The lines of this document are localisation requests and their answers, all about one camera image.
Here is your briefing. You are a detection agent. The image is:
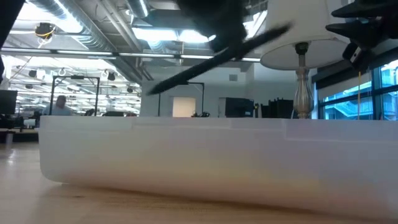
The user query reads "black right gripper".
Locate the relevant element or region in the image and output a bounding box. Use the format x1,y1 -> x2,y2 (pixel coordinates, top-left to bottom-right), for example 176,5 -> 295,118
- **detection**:
325,0 -> 398,72

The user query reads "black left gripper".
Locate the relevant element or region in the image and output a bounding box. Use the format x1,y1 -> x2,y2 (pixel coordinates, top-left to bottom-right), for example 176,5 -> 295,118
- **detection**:
177,0 -> 249,58

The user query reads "black pen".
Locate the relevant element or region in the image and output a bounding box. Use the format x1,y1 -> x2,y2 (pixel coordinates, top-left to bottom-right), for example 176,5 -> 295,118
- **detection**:
147,22 -> 294,96

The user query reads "clear supply box pink lid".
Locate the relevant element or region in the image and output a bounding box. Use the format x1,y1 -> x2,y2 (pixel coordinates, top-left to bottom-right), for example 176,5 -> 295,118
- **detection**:
37,115 -> 398,220

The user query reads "black cabinet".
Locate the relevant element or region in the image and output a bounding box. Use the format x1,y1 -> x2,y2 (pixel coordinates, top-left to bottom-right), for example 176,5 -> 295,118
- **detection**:
224,96 -> 256,118

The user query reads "white shade table lamp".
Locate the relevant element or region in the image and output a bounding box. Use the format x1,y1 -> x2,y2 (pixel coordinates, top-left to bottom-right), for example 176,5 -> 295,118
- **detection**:
260,0 -> 351,120

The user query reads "black equipment crate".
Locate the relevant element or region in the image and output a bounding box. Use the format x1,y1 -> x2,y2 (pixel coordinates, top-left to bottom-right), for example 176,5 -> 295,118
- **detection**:
260,97 -> 295,119

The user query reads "long ceiling light bar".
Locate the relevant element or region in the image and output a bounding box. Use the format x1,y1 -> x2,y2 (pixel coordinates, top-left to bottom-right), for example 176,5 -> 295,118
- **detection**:
0,48 -> 261,62

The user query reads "blue tinted window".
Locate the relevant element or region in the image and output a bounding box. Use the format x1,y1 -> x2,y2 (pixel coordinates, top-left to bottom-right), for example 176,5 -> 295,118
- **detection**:
319,58 -> 398,121

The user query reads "person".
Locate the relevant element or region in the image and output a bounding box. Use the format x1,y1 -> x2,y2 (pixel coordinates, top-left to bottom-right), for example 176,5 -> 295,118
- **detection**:
43,95 -> 74,117

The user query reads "background office desk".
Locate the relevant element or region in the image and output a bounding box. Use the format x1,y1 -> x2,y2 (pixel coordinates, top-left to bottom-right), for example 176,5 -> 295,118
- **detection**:
0,126 -> 40,144

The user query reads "black computer monitor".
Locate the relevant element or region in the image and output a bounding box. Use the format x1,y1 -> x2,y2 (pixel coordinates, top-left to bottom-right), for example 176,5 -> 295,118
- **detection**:
0,90 -> 18,116

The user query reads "black background rig frame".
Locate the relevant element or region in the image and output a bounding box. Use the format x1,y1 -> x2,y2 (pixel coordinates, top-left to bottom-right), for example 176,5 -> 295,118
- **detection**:
49,75 -> 101,117
158,80 -> 205,118

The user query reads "silver round air duct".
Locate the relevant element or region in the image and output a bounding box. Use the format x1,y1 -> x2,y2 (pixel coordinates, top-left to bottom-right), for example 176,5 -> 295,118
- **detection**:
125,0 -> 150,19

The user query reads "yellow ceiling cable reel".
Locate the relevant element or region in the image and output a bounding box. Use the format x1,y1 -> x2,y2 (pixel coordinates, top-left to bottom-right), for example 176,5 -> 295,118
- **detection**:
34,22 -> 57,41

